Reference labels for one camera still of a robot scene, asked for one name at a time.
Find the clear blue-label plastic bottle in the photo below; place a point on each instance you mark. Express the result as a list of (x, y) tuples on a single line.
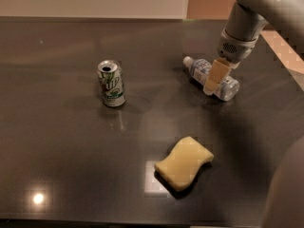
[(199, 70)]

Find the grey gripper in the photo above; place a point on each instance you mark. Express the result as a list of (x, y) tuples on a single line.
[(235, 49)]

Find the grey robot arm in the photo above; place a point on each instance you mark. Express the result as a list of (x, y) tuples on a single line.
[(285, 202)]

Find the green and silver soda can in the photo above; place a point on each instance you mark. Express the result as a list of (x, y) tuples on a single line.
[(111, 82)]

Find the yellow sponge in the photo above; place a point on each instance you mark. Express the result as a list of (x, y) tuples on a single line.
[(183, 163)]

